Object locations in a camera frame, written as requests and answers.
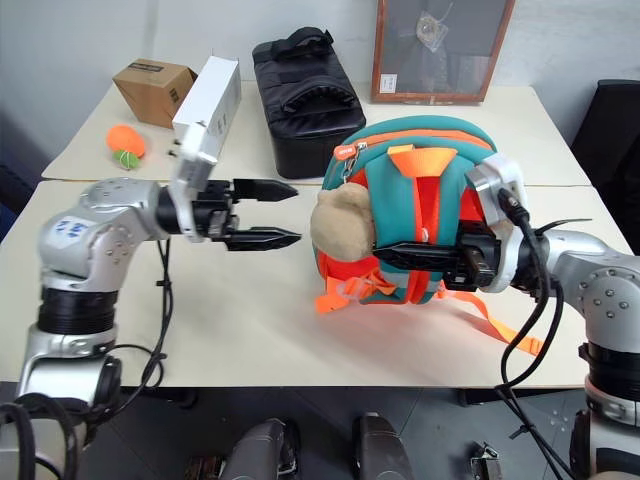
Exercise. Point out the orange plush fruit toy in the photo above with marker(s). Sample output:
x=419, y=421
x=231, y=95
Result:
x=126, y=140

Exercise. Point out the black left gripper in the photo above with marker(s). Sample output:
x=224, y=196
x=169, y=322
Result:
x=217, y=210

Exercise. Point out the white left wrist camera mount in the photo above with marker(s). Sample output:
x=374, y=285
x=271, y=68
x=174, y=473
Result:
x=192, y=160

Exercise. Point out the wooden framed board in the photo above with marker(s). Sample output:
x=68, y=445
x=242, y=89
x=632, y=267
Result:
x=440, y=50

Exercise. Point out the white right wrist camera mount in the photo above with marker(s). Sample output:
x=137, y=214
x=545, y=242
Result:
x=492, y=200

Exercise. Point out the white cardboard box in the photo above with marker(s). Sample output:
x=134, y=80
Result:
x=210, y=105

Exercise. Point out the black padded bag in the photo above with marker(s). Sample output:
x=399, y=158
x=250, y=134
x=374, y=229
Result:
x=310, y=115

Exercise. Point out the dark blue chair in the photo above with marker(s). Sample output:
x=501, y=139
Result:
x=7, y=200

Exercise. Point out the black chair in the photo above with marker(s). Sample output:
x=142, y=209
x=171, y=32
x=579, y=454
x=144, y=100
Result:
x=612, y=135

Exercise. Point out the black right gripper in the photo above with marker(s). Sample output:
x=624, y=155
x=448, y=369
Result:
x=477, y=260

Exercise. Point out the beige plush toy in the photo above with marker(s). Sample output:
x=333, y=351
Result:
x=342, y=222

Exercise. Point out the dark grey rounded shape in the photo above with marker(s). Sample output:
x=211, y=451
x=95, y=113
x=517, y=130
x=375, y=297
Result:
x=382, y=447
x=262, y=450

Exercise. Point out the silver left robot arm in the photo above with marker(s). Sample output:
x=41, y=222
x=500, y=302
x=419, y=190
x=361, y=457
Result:
x=95, y=240

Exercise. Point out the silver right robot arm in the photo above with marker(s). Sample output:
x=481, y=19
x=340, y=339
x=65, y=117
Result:
x=605, y=285

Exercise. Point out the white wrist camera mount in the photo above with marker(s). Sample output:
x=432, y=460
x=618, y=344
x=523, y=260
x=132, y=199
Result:
x=492, y=200
x=192, y=160

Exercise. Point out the orange and teal backpack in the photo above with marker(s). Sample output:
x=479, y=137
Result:
x=410, y=200

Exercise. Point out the brown cardboard box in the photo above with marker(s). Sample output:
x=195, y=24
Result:
x=150, y=92

